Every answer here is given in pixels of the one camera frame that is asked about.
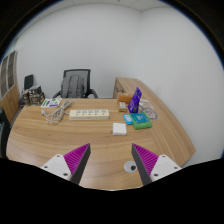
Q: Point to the clear desk organiser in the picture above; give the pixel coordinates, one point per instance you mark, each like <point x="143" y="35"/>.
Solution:
<point x="33" y="96"/>

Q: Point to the brown snack pack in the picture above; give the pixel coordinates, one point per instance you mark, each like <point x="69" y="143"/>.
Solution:
<point x="123" y="106"/>

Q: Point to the small black chair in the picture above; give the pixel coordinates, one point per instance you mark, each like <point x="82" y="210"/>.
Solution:
<point x="28" y="80"/>

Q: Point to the black mesh office chair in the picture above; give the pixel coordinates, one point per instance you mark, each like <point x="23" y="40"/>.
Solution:
<point x="87" y="73"/>

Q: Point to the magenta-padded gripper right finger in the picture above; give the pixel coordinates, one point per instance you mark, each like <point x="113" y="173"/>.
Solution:
<point x="146" y="159"/>

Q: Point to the purple standing package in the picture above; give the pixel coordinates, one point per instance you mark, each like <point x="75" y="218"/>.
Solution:
<point x="134" y="101"/>

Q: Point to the white charger block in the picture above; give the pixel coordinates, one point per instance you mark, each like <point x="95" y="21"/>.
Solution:
<point x="119" y="129"/>

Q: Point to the grey backpack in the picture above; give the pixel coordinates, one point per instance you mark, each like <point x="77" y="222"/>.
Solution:
<point x="72" y="86"/>

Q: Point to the wooden shelf unit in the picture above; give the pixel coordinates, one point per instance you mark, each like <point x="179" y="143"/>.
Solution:
<point x="9" y="80"/>

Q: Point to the clear printed plastic bag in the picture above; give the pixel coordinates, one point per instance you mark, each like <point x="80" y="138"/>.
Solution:
<point x="149" y="111"/>

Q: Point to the wooden side desk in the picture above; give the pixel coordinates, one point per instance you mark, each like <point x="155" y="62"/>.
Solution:
<point x="125" y="83"/>

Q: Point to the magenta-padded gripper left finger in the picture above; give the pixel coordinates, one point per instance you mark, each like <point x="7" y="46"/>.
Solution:
<point x="77" y="159"/>

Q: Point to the cream power strip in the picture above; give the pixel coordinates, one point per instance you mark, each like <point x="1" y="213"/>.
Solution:
<point x="89" y="115"/>

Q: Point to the small blue packet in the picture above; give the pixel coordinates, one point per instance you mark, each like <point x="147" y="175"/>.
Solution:
<point x="127" y="119"/>

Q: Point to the green cloth pack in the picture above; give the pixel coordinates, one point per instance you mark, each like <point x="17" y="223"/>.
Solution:
<point x="141" y="121"/>

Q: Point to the orange-brown cardboard box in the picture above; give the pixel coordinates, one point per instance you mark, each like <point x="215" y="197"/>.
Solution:
<point x="124" y="98"/>

